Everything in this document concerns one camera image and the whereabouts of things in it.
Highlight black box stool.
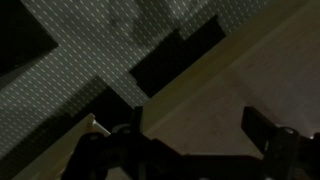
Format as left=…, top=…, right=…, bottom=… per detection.
left=0, top=0, right=60, bottom=76

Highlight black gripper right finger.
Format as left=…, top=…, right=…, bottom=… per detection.
left=240, top=105, right=278, bottom=155

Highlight large wooden bed drawer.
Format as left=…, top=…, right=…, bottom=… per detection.
left=139, top=0, right=320, bottom=160

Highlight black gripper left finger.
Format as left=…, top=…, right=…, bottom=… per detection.
left=130, top=105, right=145, bottom=136

